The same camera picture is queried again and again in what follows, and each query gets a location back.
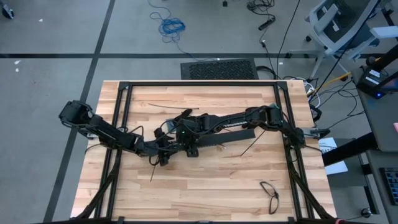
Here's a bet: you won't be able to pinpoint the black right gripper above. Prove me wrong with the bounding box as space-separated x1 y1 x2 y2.
173 115 213 150

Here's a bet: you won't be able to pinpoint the black duct cover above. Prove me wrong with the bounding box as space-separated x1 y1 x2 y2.
195 128 257 149

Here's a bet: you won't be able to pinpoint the brown zip tie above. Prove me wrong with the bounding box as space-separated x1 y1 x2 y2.
239 129 267 157

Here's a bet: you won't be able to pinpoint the black eyeglasses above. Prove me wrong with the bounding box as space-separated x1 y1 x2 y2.
259 181 280 215

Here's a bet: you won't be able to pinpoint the black power strip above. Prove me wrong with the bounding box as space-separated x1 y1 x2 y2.
257 17 276 31

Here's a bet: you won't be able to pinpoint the white paper sheet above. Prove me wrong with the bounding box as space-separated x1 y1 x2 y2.
318 136 348 175

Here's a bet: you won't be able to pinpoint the black device with blue light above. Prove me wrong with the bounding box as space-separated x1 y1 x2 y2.
356 67 398 99

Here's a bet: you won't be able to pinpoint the grey office chair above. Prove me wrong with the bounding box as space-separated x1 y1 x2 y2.
287 0 398 80

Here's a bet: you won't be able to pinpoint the grey side desk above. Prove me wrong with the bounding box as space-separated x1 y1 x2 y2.
322 67 398 224

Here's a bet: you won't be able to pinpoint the black caster wheel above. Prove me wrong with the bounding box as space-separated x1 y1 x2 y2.
0 4 15 19

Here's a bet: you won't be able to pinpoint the black stand pole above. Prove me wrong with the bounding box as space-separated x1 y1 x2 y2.
365 43 398 72

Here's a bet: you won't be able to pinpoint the black keyboard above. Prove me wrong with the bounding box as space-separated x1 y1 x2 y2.
379 167 398 206

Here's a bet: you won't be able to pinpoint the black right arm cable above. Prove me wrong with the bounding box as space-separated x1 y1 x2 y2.
157 119 178 141

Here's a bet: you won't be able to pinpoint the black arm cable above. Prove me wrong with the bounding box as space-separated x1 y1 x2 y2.
157 119 178 141
123 124 161 167

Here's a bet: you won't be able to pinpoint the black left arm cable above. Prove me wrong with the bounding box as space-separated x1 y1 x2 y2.
123 124 161 167

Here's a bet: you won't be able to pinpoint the blue coiled floor cable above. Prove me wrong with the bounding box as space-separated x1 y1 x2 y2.
147 0 200 62

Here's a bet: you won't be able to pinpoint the black tangled floor cable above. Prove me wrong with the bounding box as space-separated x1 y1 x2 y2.
247 0 276 16

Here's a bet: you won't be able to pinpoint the black hanging cable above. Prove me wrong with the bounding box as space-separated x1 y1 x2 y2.
275 0 302 78
314 0 383 93

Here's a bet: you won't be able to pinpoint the yellow hanging cable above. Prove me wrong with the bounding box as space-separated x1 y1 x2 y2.
315 72 352 93

